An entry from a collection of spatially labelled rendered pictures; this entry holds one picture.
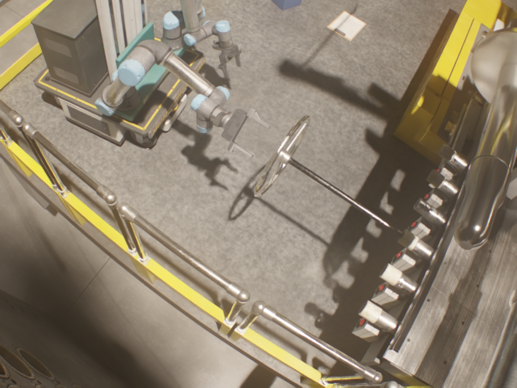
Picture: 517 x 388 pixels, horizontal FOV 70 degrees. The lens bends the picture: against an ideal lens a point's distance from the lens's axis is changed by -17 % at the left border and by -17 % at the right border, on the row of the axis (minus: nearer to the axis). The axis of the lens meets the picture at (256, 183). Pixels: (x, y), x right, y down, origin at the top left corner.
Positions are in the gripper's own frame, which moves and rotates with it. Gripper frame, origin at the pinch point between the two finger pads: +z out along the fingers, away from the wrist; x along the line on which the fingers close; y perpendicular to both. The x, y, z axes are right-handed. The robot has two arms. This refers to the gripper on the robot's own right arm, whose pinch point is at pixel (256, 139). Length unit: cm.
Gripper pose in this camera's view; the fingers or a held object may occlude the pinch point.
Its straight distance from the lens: 175.7
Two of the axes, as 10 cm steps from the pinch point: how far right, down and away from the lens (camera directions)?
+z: 8.2, 5.5, -1.5
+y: 2.8, -1.6, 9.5
